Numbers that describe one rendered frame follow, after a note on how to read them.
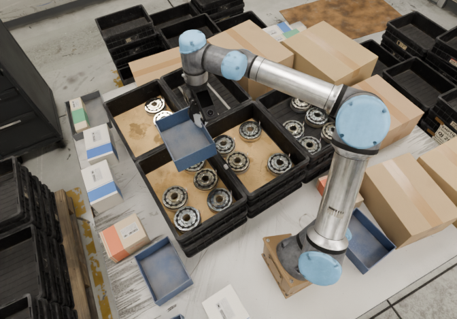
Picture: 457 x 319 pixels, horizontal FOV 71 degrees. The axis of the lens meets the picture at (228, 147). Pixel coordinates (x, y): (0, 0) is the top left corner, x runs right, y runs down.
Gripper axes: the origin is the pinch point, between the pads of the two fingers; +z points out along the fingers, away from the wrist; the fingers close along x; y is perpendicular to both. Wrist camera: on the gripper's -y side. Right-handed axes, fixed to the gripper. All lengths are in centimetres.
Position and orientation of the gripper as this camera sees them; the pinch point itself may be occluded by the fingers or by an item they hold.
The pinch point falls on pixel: (202, 126)
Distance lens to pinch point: 114.2
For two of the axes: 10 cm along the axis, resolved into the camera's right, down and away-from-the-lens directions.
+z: 0.0, 6.0, 8.0
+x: -9.1, 3.4, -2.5
